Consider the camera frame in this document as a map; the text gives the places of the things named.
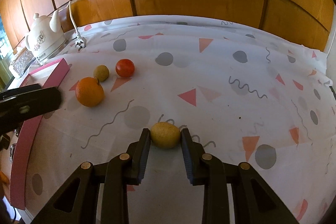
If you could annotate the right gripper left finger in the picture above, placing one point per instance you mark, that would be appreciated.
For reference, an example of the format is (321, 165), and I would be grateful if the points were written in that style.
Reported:
(76, 200)

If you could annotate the red tomato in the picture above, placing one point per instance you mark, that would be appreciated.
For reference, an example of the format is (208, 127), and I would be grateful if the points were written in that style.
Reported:
(125, 68)

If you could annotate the orange tangerine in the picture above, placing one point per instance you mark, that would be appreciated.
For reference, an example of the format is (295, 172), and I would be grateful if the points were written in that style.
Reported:
(89, 92)

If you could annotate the silver ornate tissue box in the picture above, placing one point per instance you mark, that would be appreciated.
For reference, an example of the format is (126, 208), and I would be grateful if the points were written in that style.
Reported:
(21, 62)

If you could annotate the yellow-green small round fruit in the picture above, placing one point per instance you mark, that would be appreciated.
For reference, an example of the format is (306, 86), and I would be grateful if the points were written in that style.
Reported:
(165, 135)

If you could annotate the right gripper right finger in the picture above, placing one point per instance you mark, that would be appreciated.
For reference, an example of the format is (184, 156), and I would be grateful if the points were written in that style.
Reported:
(254, 200)

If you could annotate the pink shallow tray box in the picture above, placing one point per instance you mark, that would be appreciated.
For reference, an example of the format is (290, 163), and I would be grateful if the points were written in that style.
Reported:
(48, 75)

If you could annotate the patterned white tablecloth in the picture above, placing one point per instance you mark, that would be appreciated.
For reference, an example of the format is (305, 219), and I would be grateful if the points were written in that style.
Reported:
(244, 94)

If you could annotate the white ceramic electric kettle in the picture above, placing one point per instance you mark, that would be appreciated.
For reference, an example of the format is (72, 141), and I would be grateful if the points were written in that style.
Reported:
(46, 36)

